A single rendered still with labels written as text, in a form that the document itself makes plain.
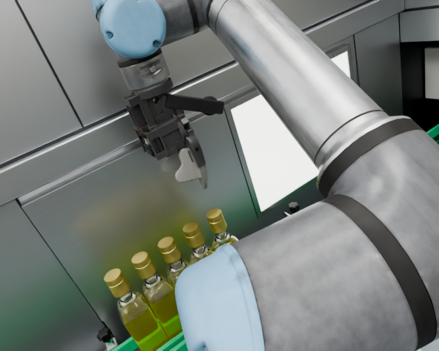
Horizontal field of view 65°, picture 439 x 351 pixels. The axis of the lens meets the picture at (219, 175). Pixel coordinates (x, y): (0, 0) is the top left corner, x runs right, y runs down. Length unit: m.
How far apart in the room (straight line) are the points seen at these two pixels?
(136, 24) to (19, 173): 0.40
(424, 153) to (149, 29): 0.32
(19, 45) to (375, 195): 0.63
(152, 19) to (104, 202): 0.43
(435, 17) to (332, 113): 0.94
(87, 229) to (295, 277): 0.62
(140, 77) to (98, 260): 0.43
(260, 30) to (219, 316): 0.28
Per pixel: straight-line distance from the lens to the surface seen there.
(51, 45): 0.73
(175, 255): 0.71
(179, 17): 0.48
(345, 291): 0.22
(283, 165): 0.97
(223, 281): 0.22
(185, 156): 0.62
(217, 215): 0.72
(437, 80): 1.43
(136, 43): 0.45
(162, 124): 0.60
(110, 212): 0.78
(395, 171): 0.26
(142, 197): 0.79
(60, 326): 0.94
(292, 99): 0.33
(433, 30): 1.24
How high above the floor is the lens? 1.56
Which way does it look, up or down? 28 degrees down
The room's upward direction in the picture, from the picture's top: 19 degrees counter-clockwise
